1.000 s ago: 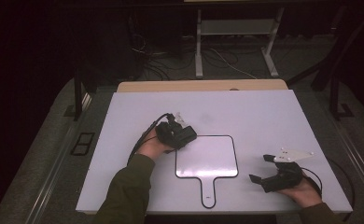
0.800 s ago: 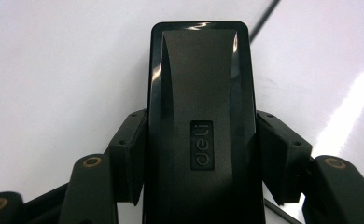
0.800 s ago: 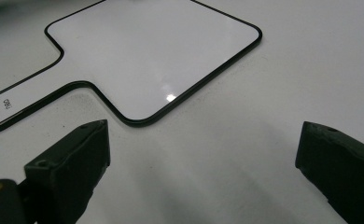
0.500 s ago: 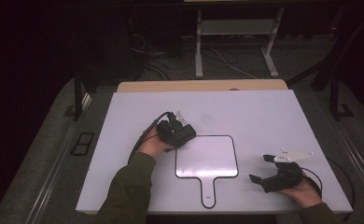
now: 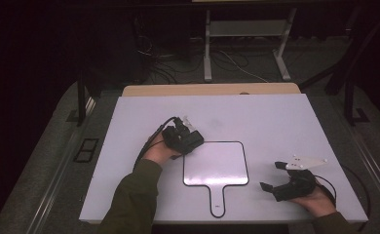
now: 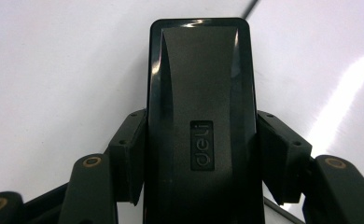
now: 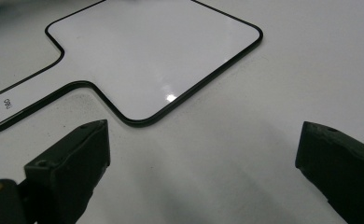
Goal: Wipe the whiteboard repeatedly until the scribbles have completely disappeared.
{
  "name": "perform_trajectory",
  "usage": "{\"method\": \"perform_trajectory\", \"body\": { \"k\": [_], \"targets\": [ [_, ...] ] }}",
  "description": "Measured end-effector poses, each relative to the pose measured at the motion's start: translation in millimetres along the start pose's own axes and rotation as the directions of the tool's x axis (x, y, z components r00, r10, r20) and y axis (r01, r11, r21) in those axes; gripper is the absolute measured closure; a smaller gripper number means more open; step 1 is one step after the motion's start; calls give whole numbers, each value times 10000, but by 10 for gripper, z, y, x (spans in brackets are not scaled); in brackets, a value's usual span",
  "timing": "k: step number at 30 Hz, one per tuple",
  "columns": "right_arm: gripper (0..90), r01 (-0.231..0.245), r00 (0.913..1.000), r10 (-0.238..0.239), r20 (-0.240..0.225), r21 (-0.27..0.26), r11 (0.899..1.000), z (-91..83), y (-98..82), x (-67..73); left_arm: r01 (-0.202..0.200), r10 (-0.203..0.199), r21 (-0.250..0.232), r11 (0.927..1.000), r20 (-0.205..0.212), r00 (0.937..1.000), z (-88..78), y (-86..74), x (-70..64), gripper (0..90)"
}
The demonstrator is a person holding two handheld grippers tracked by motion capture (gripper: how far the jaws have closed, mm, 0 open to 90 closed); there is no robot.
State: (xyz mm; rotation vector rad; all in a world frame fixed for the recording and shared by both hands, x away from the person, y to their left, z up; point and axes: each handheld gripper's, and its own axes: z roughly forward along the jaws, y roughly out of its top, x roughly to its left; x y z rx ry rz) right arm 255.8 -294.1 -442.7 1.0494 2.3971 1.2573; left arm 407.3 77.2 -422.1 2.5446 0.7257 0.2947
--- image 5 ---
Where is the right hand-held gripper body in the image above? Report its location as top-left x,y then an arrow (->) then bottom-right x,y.
272,154 -> 328,203

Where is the person's right hand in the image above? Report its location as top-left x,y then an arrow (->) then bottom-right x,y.
289,186 -> 337,218

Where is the black metal stand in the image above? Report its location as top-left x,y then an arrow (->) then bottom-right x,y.
298,6 -> 380,127

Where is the white metal stand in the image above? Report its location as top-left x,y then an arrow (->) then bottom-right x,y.
203,7 -> 298,83

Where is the small white board with handle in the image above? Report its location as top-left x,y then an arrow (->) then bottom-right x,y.
182,140 -> 250,219

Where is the person's left hand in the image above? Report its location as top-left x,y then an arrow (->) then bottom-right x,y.
142,132 -> 181,166

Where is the tangle of black floor cables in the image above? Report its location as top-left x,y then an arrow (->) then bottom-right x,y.
134,16 -> 209,86

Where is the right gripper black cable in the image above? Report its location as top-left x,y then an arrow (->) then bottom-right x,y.
313,164 -> 372,233

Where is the white floor cable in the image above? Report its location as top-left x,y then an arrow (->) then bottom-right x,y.
218,48 -> 271,84

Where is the wooden table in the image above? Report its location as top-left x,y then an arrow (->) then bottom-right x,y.
122,82 -> 302,98

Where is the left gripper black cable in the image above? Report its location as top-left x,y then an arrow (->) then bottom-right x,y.
133,116 -> 178,171

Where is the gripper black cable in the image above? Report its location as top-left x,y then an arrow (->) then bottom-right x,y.
133,116 -> 178,171
313,164 -> 372,233

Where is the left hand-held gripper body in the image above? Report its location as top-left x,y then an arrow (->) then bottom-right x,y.
161,115 -> 195,154

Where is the aluminium rail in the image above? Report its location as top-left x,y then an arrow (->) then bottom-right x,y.
24,97 -> 97,234
346,125 -> 380,211

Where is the black rectangular floor frame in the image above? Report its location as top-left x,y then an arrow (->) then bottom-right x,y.
72,137 -> 100,164

